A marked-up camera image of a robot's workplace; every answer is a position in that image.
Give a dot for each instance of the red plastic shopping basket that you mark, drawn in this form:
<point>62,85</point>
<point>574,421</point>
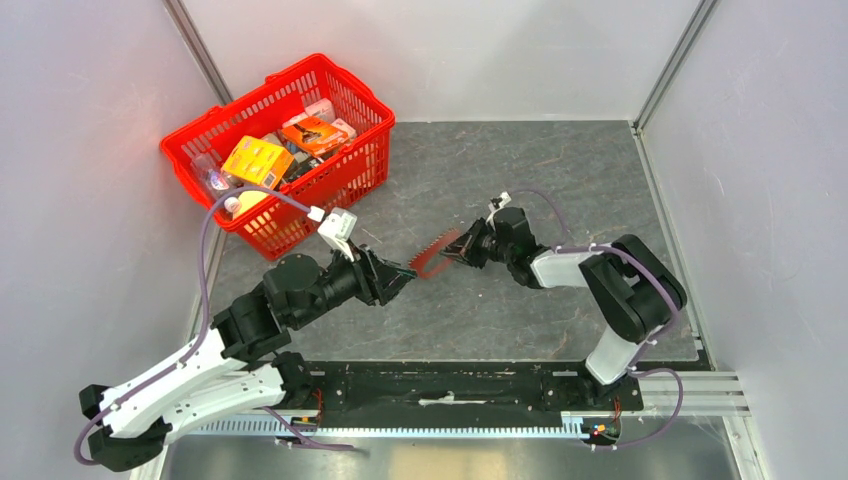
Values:
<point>359,167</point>

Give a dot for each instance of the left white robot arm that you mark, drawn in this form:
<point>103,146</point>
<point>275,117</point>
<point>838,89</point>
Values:
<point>237,362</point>

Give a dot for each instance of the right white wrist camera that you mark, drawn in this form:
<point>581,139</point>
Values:
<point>496,204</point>

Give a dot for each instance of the clear plastic bottle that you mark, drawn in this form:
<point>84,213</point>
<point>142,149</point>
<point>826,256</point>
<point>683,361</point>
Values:
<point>213,180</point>

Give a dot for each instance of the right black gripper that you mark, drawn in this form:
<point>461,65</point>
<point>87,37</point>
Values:
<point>465,247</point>

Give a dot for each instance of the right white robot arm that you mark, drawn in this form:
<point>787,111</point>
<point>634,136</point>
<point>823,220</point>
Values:
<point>636,293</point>

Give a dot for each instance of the white small box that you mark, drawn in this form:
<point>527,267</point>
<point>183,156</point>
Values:
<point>322,109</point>

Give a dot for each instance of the yellow round ball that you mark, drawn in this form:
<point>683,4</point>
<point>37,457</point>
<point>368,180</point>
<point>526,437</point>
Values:
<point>241,204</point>

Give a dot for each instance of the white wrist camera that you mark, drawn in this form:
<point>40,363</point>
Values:
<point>496,204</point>
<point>336,229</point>

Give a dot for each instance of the yellow orange carton box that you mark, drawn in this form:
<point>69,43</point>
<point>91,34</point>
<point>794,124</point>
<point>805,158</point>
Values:
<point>258,162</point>

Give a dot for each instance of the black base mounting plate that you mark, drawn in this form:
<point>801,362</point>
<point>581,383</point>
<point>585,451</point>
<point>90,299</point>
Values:
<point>451,394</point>

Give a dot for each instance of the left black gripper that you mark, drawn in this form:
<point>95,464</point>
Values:
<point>380,280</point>

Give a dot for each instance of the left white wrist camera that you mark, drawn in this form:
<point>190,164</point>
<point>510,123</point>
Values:
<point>336,229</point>

